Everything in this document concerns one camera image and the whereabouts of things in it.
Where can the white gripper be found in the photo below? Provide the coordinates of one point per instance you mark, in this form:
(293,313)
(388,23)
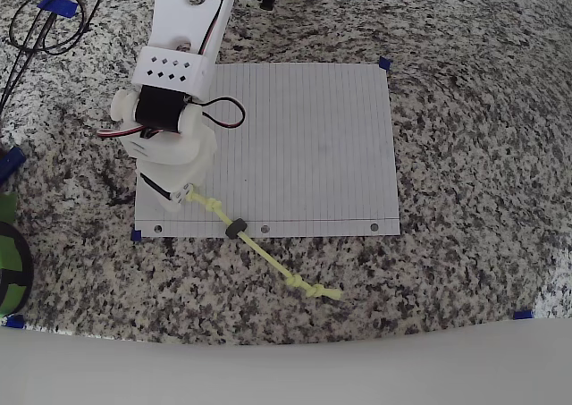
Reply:
(166,196)

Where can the black hex nut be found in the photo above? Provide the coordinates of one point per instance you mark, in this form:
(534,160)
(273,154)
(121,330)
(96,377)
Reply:
(235,229)

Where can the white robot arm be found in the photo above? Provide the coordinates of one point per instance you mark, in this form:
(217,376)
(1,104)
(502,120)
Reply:
(170,20)

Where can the blue tape piece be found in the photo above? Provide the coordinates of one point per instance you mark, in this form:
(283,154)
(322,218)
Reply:
(136,235)
(60,6)
(523,314)
(385,64)
(14,321)

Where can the lined paper sheet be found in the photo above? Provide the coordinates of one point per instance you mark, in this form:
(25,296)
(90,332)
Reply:
(313,154)

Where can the green and black roll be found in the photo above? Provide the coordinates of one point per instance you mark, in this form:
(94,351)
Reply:
(9,253)

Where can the white backdrop board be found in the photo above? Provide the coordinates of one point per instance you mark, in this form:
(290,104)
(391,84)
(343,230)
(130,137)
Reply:
(286,378)

